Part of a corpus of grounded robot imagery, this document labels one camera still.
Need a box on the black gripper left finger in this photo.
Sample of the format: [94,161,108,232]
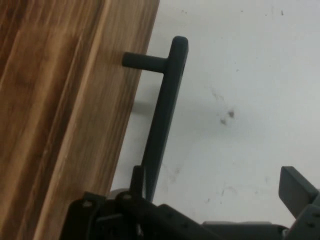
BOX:
[67,164,221,240]

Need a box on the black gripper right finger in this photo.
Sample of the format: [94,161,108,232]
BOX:
[278,166,320,240]

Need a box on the wooden drawer with black handle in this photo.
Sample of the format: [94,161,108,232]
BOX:
[33,0,190,240]

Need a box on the dark wooden drawer cabinet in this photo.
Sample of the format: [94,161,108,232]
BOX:
[0,0,108,240]

